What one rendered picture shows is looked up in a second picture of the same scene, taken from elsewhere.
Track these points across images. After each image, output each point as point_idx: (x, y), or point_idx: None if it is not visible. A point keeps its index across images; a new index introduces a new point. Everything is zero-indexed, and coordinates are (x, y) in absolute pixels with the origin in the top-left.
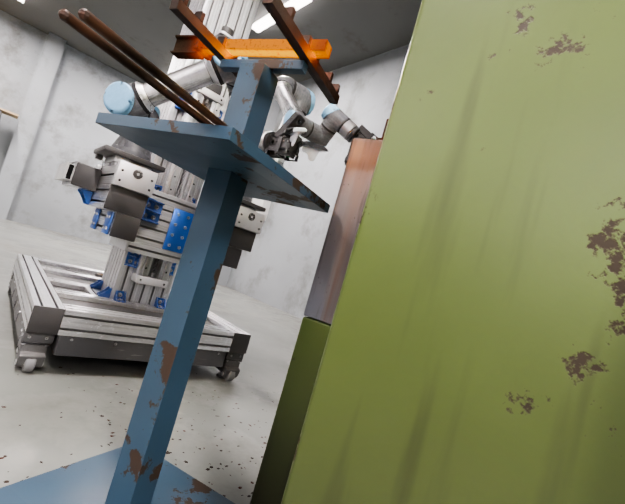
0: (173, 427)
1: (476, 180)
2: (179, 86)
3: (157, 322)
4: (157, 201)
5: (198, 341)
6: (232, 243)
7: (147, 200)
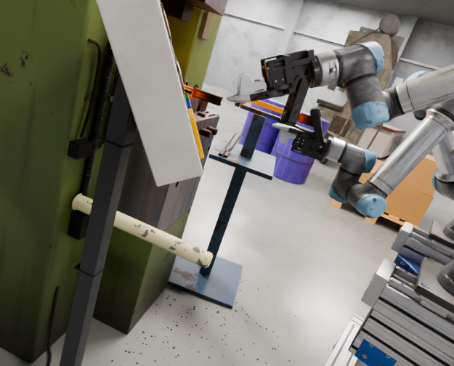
0: (208, 246)
1: None
2: (232, 136)
3: (328, 358)
4: (408, 263)
5: (218, 218)
6: (367, 314)
7: (398, 257)
